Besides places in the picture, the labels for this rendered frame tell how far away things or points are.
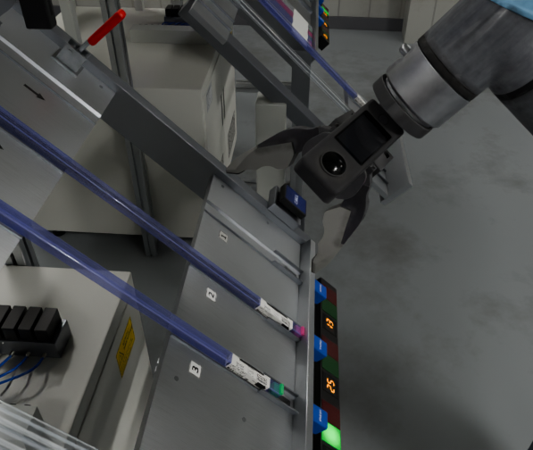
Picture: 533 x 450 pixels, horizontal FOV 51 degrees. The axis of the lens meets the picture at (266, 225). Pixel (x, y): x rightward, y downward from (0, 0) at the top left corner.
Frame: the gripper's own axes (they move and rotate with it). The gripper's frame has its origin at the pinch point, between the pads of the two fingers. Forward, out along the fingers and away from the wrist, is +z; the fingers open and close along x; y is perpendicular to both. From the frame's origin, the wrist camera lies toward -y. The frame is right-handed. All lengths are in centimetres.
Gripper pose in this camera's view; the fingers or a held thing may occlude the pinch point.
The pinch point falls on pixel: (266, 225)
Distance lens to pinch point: 62.3
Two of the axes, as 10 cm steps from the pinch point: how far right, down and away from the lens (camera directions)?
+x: -6.5, -7.6, 0.1
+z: -6.4, 5.6, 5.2
